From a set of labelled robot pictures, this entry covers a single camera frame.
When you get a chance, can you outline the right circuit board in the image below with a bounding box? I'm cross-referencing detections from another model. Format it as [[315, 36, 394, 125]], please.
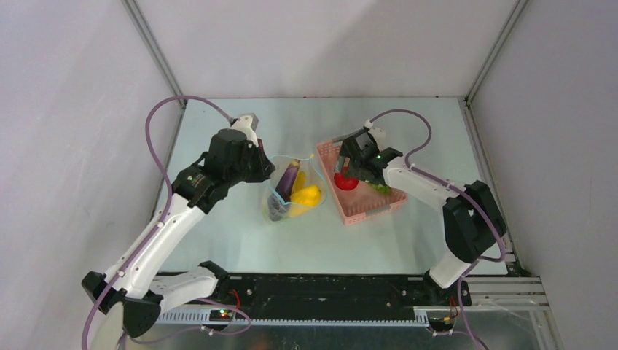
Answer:
[[427, 316, 456, 336]]

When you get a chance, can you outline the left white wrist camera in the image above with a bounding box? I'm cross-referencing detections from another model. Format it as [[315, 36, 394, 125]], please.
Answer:
[[230, 113, 259, 147]]

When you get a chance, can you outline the clear zip top bag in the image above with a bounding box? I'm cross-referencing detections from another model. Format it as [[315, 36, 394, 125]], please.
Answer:
[[262, 154, 329, 222]]

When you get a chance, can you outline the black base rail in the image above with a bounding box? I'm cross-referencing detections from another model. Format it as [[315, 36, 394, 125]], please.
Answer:
[[183, 273, 464, 322]]

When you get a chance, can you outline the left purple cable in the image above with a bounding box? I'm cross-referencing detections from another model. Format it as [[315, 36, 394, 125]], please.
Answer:
[[81, 96, 252, 350]]

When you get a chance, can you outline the green grapes bunch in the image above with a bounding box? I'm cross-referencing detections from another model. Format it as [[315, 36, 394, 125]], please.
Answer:
[[366, 182, 392, 195]]

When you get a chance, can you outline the yellow bell pepper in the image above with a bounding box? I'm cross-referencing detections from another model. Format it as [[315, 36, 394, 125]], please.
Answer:
[[288, 184, 321, 217]]

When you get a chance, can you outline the circuit board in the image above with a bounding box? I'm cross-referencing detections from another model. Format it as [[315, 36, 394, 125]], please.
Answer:
[[427, 316, 456, 336], [208, 308, 235, 323]]

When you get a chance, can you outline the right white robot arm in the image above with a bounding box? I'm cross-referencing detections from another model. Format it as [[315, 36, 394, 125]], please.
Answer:
[[335, 128, 506, 305]]

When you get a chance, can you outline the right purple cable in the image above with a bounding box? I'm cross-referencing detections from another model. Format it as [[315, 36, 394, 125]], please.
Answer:
[[369, 108, 507, 350]]

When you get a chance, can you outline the red tomato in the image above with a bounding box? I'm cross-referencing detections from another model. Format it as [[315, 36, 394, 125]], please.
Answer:
[[333, 172, 359, 191]]

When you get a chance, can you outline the left circuit board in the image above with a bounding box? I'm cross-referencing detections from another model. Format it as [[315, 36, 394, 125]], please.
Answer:
[[208, 308, 235, 323]]

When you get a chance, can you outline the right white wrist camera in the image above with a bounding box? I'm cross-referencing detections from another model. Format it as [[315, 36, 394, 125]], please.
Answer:
[[364, 120, 386, 150]]

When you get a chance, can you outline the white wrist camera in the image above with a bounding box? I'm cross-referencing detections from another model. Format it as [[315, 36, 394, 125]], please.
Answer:
[[364, 120, 386, 150], [230, 113, 259, 147]]

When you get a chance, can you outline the purple cable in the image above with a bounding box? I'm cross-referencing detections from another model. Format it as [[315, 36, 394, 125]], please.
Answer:
[[369, 108, 507, 350], [81, 96, 252, 350]]

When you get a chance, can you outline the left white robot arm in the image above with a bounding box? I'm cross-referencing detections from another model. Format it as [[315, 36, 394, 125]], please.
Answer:
[[82, 127, 275, 338]]

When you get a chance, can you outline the dark purple eggplant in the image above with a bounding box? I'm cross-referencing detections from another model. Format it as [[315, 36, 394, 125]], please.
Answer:
[[267, 158, 300, 222]]

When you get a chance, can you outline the yellow banana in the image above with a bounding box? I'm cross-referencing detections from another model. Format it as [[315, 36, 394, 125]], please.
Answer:
[[291, 171, 307, 195]]

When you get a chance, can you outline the pink plastic basket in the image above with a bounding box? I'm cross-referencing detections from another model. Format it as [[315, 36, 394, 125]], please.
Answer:
[[316, 140, 407, 225]]

